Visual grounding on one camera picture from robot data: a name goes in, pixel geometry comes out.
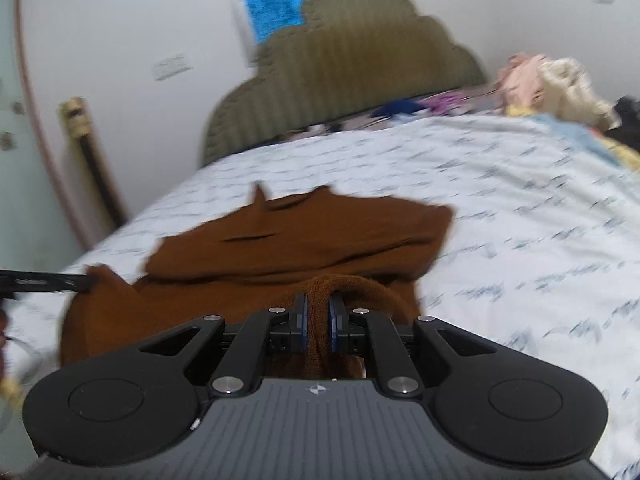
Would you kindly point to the person's left hand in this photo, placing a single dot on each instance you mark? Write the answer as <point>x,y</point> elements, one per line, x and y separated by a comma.
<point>4,323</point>

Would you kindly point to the pink garment pile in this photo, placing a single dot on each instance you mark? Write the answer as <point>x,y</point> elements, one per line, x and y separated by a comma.
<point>519,82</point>

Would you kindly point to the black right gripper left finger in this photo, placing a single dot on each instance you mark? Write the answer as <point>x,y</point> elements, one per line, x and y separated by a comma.
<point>135,402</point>

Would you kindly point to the gold tower air conditioner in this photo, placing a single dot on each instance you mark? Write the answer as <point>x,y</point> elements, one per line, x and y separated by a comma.
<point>78,125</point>

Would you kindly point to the glass door with red frame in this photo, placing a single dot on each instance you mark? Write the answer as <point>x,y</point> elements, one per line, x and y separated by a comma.
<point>36,235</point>

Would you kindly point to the yellow blanket edge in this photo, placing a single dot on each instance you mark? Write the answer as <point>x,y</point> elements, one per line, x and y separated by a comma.
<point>627,156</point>

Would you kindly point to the white quilt with blue script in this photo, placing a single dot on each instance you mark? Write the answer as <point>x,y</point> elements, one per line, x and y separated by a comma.
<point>542,257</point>

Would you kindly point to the olive upholstered headboard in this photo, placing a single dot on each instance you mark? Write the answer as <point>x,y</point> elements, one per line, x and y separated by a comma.
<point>347,56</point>

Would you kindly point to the cream satin garment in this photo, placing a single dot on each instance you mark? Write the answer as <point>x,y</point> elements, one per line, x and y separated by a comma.
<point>568,94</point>

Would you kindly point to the navy blue garment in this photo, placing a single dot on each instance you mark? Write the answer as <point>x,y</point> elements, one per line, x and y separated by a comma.
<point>399,107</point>

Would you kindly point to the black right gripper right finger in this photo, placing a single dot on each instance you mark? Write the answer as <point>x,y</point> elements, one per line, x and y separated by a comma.
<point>493,402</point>

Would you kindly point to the white wall socket plate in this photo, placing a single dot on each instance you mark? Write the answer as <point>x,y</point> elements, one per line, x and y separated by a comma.
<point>171,66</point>

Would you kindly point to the brown knit sweater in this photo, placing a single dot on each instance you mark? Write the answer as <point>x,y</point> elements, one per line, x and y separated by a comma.
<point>372,250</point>

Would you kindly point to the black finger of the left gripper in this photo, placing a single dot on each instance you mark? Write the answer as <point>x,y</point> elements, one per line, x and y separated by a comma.
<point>14,283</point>

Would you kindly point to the dark patterned garment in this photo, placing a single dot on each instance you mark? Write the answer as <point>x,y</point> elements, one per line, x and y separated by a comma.
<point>628,132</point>

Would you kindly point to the light blue folded cloth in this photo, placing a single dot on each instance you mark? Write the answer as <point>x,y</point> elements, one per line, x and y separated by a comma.
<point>578,135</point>

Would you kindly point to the purple garment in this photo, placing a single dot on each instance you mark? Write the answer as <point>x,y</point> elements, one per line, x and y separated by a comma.
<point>451,103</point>

